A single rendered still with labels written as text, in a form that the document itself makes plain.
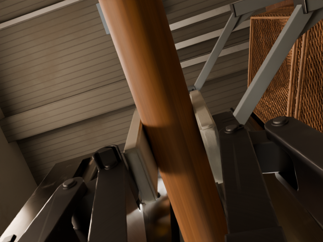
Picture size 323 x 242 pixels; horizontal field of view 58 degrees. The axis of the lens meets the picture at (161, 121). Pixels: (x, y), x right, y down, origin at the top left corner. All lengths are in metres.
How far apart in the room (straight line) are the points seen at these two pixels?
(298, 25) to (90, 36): 3.17
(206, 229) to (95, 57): 3.45
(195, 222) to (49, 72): 3.64
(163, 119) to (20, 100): 3.85
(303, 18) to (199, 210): 0.44
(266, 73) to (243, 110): 0.08
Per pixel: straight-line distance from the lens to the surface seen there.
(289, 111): 1.22
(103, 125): 3.71
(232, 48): 3.14
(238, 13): 1.01
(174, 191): 0.17
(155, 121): 0.15
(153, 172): 0.15
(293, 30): 0.56
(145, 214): 0.91
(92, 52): 3.59
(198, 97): 0.18
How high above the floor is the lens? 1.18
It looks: 6 degrees up
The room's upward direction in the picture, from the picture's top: 107 degrees counter-clockwise
